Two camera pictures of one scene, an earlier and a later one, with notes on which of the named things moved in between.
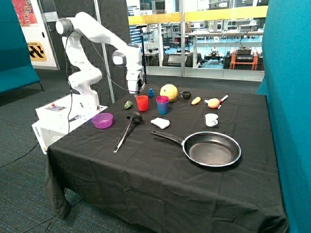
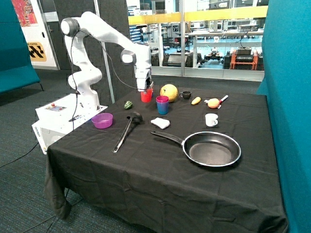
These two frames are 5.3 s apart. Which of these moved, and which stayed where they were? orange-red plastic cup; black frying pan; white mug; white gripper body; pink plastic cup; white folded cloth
Moved: orange-red plastic cup; white gripper body
Stayed: white folded cloth; white mug; pink plastic cup; black frying pan
